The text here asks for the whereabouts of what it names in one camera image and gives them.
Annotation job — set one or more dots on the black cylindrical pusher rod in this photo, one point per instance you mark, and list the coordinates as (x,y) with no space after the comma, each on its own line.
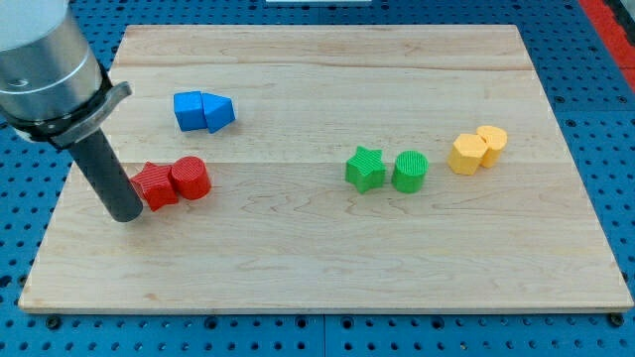
(102,169)

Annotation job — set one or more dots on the red star block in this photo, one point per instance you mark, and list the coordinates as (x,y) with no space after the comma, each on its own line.
(153,184)

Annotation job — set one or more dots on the red cylinder block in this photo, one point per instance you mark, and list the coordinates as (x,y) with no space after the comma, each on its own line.
(190,177)

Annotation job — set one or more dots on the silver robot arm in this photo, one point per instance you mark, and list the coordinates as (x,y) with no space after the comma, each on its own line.
(54,90)

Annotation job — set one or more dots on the yellow hexagon block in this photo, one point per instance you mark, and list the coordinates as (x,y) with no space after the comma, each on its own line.
(466,154)

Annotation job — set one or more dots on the blue cube block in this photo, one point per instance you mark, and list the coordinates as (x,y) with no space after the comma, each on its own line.
(188,110)

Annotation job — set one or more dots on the blue triangular prism block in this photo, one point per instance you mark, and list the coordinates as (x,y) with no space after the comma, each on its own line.
(218,111)

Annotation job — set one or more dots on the wooden board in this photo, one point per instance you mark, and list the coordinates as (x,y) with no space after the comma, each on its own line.
(282,231)

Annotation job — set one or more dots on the green star block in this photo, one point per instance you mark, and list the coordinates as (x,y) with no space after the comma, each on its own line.
(365,169)

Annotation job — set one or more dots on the green cylinder block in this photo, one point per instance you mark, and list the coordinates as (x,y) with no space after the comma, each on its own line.
(409,171)

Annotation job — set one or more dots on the yellow heart block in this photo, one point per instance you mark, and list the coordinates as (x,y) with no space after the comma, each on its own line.
(496,140)

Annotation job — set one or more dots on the red tape strip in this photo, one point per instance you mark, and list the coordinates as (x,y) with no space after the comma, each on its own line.
(610,24)

